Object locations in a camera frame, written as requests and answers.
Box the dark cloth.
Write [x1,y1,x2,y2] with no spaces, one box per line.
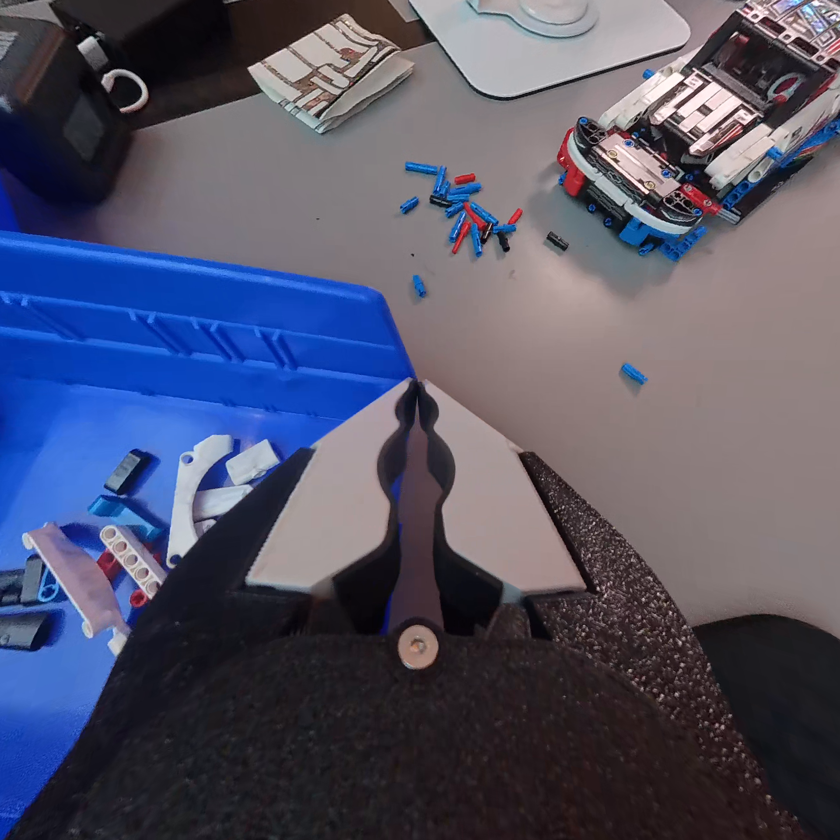
[692,613,840,840]

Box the white brick toy car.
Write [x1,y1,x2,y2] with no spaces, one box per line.
[556,0,840,262]

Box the black desk mat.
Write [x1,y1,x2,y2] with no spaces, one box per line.
[128,0,427,130]

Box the blue plastic bin with parts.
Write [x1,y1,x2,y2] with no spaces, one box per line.
[0,231,417,837]

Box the pale lilac panel piece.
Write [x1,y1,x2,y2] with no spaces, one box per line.
[21,523,132,657]

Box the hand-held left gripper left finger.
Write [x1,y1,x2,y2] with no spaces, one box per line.
[245,378,420,636]

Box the white short brick piece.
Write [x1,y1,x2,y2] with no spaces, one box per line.
[225,438,280,480]
[193,484,253,519]

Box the black box-shaped device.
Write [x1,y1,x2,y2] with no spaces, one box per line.
[0,16,135,204]

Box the white monitor stand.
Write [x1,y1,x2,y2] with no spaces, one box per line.
[408,0,691,101]

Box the white beam with holes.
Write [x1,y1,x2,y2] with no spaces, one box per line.
[100,525,168,595]

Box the white cord loop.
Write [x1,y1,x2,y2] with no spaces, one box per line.
[101,67,150,114]

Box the long black brick piece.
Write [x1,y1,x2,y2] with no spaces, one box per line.
[0,612,50,652]

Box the black rectangular case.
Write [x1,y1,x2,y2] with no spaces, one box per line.
[49,0,231,86]

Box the blue angled brick piece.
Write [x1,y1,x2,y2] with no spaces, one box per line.
[87,495,165,540]

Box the short black brick piece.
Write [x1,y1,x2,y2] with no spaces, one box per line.
[104,449,153,494]

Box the folded instruction booklet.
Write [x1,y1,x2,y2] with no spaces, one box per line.
[248,14,416,135]

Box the grey desk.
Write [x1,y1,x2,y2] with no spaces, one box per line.
[85,0,840,634]

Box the white arch brick piece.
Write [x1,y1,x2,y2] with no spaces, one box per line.
[165,434,235,568]

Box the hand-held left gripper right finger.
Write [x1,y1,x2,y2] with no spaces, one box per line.
[417,378,588,636]

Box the pile of small connector pins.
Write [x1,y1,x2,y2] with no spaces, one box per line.
[400,161,524,258]

